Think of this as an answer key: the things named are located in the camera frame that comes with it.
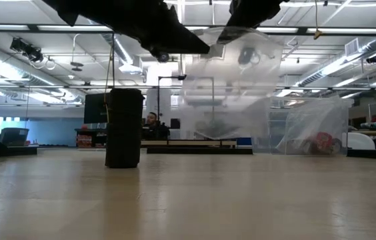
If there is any black overhead frame beam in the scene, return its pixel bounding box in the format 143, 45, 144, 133
0, 22, 376, 37

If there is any white chair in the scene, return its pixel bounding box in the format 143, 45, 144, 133
347, 132, 376, 151

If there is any red round object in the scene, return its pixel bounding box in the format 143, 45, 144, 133
309, 131, 335, 153

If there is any yellow hanging cord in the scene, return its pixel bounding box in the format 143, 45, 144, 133
313, 0, 324, 41

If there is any black bandage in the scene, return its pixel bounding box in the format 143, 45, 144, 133
104, 87, 145, 169

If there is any clear plastic bag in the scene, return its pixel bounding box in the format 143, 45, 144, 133
179, 26, 285, 141

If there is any black overhead camera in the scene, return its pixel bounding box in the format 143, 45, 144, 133
156, 51, 171, 64

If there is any clear plastic bin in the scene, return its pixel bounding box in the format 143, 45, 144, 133
251, 96, 355, 157

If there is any person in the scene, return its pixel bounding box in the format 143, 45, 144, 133
142, 111, 171, 141

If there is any red boxes stack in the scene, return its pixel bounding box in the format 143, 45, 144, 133
75, 134, 93, 149

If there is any crinkled clear wrapper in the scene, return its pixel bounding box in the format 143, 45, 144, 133
275, 99, 347, 155

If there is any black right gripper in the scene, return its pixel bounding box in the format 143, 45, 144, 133
215, 0, 288, 45

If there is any yellow hanging cable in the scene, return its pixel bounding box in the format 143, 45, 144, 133
103, 31, 115, 125

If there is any black monitor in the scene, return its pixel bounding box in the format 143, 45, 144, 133
83, 92, 111, 125

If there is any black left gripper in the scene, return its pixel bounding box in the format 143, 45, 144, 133
84, 0, 211, 57

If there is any grey storage bin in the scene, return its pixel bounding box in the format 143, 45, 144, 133
0, 127, 30, 147

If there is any black table frame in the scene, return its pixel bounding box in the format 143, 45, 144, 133
0, 145, 376, 160

